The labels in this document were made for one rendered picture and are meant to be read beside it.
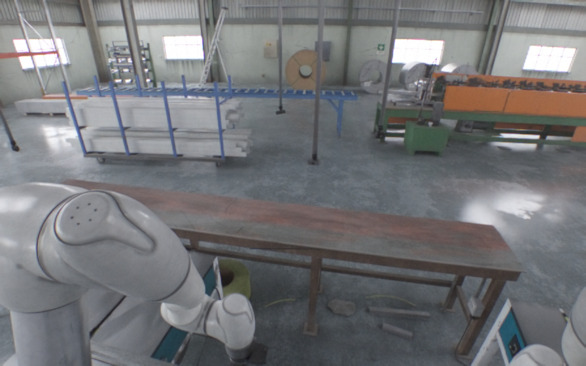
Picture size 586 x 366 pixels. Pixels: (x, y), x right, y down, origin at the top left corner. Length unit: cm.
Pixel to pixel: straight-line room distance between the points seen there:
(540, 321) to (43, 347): 184
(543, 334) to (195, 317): 152
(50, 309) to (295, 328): 193
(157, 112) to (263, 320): 348
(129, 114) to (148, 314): 385
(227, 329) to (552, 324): 152
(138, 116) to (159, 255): 462
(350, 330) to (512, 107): 561
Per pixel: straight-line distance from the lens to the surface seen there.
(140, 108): 495
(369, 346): 232
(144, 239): 40
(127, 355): 147
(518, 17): 1624
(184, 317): 91
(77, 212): 39
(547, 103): 731
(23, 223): 49
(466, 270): 191
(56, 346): 60
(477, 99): 654
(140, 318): 160
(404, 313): 253
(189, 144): 475
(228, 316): 86
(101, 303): 175
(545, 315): 192
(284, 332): 231
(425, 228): 206
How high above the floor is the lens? 190
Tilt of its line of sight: 27 degrees down
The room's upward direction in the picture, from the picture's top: 1 degrees clockwise
